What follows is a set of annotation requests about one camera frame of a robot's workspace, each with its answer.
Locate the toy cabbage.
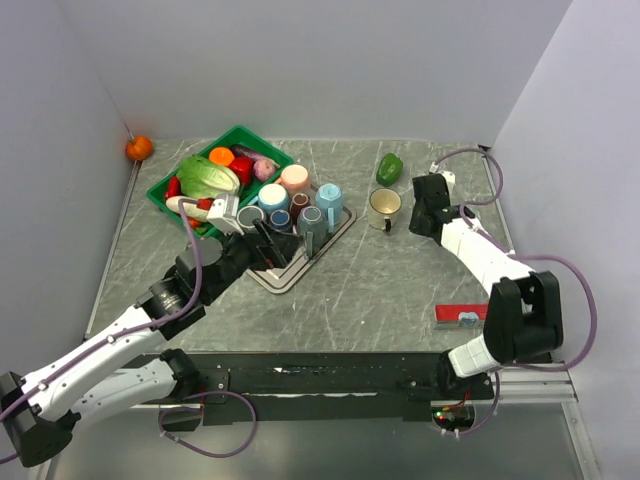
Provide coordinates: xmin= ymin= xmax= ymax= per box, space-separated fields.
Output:
xmin=176 ymin=155 xmax=241 ymax=199

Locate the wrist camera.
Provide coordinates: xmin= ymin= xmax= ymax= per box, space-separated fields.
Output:
xmin=433 ymin=169 xmax=456 ymax=192
xmin=196 ymin=193 xmax=242 ymax=235

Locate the toy purple eggplant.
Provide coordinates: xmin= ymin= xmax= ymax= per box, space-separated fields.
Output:
xmin=229 ymin=144 xmax=280 ymax=169

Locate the purple cable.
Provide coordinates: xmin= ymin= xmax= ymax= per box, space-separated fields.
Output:
xmin=429 ymin=148 xmax=599 ymax=439
xmin=0 ymin=197 xmax=259 ymax=464

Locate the small orange pumpkin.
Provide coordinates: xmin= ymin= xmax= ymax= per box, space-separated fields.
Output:
xmin=125 ymin=135 xmax=154 ymax=162

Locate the green bell pepper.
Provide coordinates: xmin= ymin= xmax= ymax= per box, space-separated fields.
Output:
xmin=376 ymin=153 xmax=404 ymax=187

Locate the maroon mug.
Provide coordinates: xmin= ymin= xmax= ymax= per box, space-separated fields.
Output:
xmin=289 ymin=192 xmax=310 ymax=224

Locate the steel tray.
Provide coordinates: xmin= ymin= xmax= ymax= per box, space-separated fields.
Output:
xmin=246 ymin=201 xmax=357 ymax=295

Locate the toy white radish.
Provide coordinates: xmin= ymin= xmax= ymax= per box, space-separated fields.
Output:
xmin=165 ymin=195 xmax=209 ymax=222

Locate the toy orange carrot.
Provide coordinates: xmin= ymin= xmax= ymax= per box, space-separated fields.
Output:
xmin=208 ymin=147 xmax=235 ymax=166

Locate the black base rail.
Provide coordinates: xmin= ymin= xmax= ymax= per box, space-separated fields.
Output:
xmin=137 ymin=349 xmax=516 ymax=429

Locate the toy red chili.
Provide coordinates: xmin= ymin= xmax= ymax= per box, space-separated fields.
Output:
xmin=164 ymin=176 xmax=181 ymax=199

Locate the red box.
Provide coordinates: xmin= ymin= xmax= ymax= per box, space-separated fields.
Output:
xmin=435 ymin=304 xmax=488 ymax=330

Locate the cream mug black handle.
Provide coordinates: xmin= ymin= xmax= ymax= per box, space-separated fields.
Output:
xmin=367 ymin=188 xmax=402 ymax=233

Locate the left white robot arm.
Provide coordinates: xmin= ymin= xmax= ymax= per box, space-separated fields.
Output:
xmin=1 ymin=221 xmax=302 ymax=468

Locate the grey blue faceted mug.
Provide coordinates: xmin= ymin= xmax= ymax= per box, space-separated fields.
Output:
xmin=297 ymin=206 xmax=328 ymax=259

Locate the light blue faceted mug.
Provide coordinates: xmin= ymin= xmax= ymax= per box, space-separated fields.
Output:
xmin=315 ymin=183 xmax=345 ymax=234

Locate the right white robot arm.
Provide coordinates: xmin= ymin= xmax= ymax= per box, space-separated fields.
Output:
xmin=409 ymin=173 xmax=564 ymax=399

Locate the toy pink onion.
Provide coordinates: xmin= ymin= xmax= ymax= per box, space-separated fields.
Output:
xmin=253 ymin=159 xmax=277 ymax=183

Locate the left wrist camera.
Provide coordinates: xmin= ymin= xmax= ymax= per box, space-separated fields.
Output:
xmin=196 ymin=193 xmax=242 ymax=235

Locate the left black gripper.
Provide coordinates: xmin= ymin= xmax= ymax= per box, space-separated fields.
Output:
xmin=202 ymin=217 xmax=303 ymax=303

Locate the toy red pepper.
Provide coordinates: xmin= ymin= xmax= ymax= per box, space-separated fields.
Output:
xmin=228 ymin=156 xmax=254 ymax=187

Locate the pink mug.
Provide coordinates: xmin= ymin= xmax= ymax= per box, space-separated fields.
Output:
xmin=277 ymin=164 xmax=311 ymax=197

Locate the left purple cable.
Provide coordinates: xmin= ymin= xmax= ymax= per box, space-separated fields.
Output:
xmin=0 ymin=197 xmax=259 ymax=464

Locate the green plastic basket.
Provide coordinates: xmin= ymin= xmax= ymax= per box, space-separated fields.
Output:
xmin=147 ymin=126 xmax=294 ymax=223

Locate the dark blue mug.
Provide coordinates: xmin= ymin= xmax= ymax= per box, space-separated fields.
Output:
xmin=269 ymin=209 xmax=292 ymax=233

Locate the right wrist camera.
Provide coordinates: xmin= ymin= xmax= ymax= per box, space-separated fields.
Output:
xmin=433 ymin=169 xmax=456 ymax=192

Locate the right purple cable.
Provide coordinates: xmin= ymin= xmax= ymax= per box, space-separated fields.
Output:
xmin=429 ymin=148 xmax=599 ymax=439

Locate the light blue white-bottom mug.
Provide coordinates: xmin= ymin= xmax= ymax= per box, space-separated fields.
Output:
xmin=257 ymin=183 xmax=289 ymax=216

